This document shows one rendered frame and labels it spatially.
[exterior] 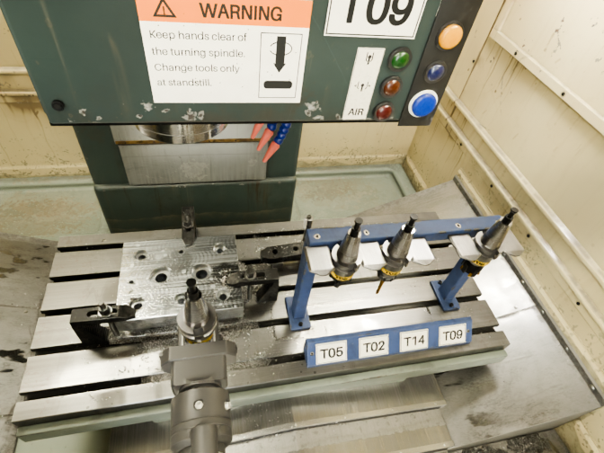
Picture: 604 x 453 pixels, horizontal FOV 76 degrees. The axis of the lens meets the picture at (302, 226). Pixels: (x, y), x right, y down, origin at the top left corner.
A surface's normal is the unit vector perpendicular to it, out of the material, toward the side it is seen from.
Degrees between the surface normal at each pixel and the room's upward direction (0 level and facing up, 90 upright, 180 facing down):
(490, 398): 24
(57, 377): 0
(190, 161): 90
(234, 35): 90
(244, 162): 90
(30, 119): 90
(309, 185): 0
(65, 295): 0
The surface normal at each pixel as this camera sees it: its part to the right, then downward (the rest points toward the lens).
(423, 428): 0.25, -0.66
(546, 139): -0.97, 0.07
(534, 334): -0.29, -0.58
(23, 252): 0.51, -0.63
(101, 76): 0.19, 0.75
